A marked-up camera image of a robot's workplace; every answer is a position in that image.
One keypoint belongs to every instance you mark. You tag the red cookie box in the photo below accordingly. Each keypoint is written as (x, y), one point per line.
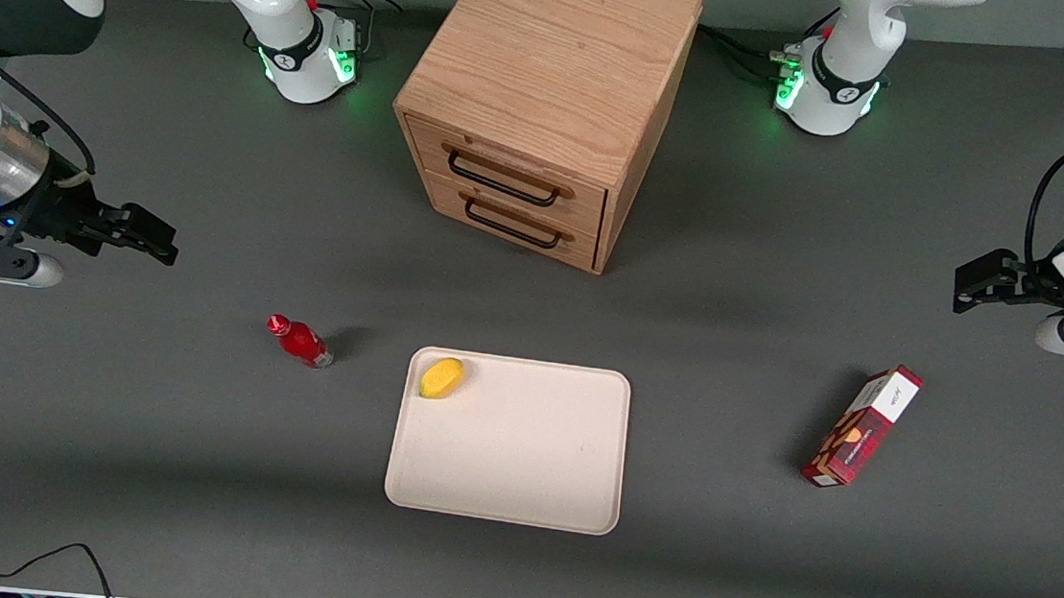
(860, 429)

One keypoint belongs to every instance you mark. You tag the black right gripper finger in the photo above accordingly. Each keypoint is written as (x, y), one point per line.
(147, 246)
(149, 219)

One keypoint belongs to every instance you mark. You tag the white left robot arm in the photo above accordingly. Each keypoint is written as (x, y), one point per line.
(840, 76)

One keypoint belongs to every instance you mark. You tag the yellow lemon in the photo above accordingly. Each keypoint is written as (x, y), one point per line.
(441, 378)

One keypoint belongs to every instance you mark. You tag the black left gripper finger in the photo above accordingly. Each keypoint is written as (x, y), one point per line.
(985, 293)
(992, 267)

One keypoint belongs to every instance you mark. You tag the beige plastic tray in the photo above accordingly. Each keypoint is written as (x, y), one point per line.
(519, 452)

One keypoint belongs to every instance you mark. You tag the red coke bottle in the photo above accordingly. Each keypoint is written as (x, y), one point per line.
(302, 343)

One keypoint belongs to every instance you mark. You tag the wooden drawer cabinet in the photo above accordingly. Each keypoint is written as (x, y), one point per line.
(553, 60)

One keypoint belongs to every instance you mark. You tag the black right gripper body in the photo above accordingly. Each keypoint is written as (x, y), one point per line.
(61, 211)

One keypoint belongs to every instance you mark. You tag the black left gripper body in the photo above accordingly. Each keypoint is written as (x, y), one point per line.
(1027, 283)

